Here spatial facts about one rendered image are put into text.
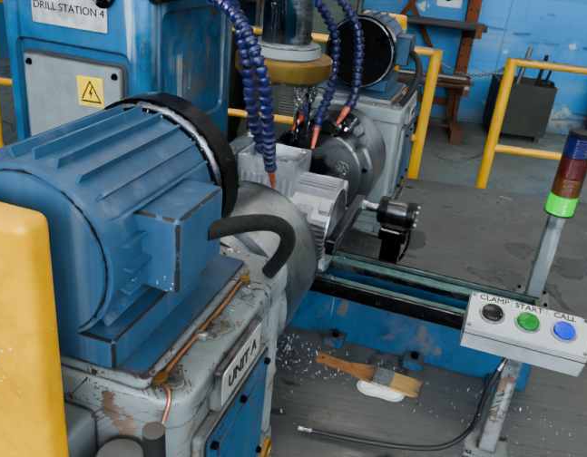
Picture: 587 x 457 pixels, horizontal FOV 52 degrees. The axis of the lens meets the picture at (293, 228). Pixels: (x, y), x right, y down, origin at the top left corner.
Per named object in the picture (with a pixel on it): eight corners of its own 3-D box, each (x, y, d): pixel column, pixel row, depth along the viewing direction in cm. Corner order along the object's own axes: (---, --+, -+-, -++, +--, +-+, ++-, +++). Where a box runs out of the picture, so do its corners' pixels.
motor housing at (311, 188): (222, 264, 123) (227, 177, 115) (258, 228, 140) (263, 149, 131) (316, 288, 118) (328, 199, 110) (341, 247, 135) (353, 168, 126)
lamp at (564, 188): (551, 196, 133) (556, 176, 131) (549, 187, 138) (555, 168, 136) (580, 201, 131) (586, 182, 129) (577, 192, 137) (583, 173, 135)
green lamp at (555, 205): (544, 214, 135) (551, 196, 133) (543, 204, 140) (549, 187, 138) (573, 220, 133) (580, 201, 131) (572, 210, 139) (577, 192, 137)
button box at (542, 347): (457, 345, 91) (464, 325, 87) (464, 309, 96) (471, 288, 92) (578, 378, 87) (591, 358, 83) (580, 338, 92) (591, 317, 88)
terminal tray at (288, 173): (235, 188, 120) (237, 153, 117) (255, 170, 129) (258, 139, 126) (292, 200, 117) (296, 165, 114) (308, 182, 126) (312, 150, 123)
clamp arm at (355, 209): (352, 205, 136) (320, 253, 114) (354, 193, 135) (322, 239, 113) (367, 209, 136) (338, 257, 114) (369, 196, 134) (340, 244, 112)
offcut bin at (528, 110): (533, 132, 594) (558, 46, 558) (544, 147, 552) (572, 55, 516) (480, 125, 598) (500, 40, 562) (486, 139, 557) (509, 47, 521)
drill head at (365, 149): (252, 221, 143) (260, 119, 132) (305, 169, 179) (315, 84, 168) (355, 246, 137) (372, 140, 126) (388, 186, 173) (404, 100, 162)
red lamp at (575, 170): (556, 176, 131) (562, 157, 129) (555, 168, 136) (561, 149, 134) (586, 182, 129) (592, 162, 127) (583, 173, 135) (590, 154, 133)
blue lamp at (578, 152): (562, 157, 129) (569, 136, 127) (561, 149, 134) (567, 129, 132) (592, 162, 127) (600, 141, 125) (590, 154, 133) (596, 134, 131)
